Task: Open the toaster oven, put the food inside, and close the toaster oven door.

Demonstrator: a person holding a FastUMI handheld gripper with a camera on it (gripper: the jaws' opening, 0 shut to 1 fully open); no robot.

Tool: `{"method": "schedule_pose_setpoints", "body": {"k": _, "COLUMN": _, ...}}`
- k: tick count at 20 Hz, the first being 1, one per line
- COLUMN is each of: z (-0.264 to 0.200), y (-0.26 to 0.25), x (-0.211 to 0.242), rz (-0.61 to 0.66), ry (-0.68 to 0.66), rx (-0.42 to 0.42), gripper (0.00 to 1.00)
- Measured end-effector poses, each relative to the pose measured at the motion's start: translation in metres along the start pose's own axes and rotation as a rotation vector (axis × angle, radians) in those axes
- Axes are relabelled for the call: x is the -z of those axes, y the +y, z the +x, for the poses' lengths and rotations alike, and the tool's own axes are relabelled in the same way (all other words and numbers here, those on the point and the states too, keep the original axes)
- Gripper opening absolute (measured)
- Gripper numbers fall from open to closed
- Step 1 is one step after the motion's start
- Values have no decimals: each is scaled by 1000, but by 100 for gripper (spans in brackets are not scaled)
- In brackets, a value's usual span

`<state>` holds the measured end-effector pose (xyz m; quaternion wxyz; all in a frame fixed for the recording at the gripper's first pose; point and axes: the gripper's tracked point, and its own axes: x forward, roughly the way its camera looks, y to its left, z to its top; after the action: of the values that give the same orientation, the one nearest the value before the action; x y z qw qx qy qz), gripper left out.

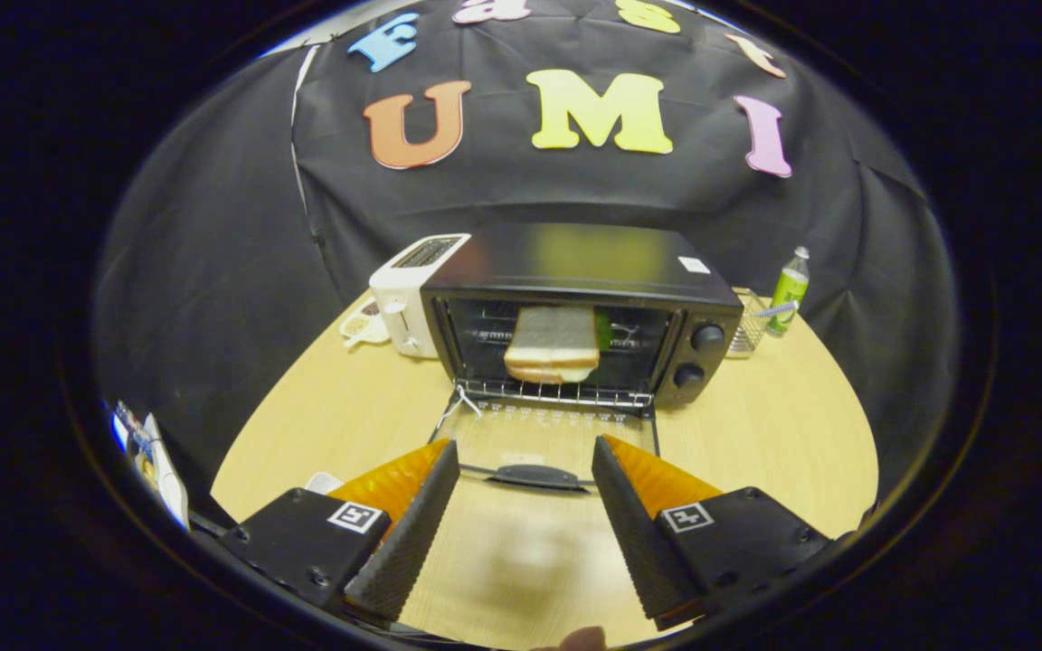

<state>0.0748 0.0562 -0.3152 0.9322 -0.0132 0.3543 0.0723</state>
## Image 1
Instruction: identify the black toaster oven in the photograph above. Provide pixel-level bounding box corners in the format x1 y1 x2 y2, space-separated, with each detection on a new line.
420 223 745 494

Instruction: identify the toast sandwich with lettuce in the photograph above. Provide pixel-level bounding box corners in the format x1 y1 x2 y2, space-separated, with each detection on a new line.
503 305 612 385

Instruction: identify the black backdrop cloth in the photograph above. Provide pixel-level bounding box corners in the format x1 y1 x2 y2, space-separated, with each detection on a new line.
94 0 961 507

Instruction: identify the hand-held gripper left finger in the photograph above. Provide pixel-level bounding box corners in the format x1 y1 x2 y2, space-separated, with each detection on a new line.
218 439 463 625

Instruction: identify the green drink bottle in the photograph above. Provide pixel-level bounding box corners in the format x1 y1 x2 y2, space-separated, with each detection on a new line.
767 246 811 337

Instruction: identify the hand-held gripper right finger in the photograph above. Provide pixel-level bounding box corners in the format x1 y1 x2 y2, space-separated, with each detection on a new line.
592 434 834 631

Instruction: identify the white pop-up toaster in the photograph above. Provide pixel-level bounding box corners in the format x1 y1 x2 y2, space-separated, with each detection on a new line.
369 233 472 360

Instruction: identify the small white dish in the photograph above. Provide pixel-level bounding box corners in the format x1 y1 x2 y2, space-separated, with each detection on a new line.
338 297 391 349

